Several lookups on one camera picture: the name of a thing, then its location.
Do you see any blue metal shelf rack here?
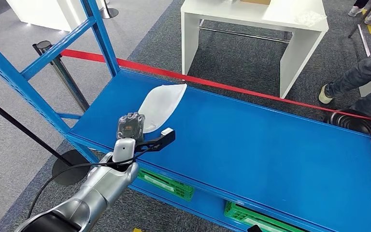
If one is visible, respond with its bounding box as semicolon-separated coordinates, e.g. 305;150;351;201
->
0;0;371;232

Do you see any clear plastic hand cover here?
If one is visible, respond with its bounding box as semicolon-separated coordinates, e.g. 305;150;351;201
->
116;112;146;141

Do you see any white plastic car part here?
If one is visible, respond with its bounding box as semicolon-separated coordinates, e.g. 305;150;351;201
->
138;84;188;134

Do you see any metal frame stand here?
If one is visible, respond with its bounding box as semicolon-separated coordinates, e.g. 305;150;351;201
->
347;0;371;57

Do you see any chrome base stanchion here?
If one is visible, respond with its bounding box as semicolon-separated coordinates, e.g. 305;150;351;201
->
98;0;119;19

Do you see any white display plinth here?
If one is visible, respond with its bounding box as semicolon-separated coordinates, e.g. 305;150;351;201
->
5;0;109;33

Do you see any clear plastic bag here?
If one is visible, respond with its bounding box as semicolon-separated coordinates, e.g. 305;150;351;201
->
296;9;321;27

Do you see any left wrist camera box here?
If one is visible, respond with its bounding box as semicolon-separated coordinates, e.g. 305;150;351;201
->
135;127;176;153

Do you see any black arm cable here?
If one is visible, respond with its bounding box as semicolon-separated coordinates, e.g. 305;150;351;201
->
27;150;151;219

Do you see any grey stanchion post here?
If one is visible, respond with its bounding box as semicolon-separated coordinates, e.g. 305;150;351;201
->
31;40;91;113

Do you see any black stanchion with round base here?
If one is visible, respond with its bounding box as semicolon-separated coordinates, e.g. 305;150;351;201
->
0;92;92;187

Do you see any green plastic crate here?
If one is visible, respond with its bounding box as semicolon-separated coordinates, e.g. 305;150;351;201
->
224;201;306;232
137;169;195;203

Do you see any white table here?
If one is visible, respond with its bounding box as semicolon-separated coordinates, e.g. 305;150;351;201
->
180;0;329;99

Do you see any red barrier belt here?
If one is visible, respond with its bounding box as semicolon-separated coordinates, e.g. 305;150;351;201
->
60;48;371;125

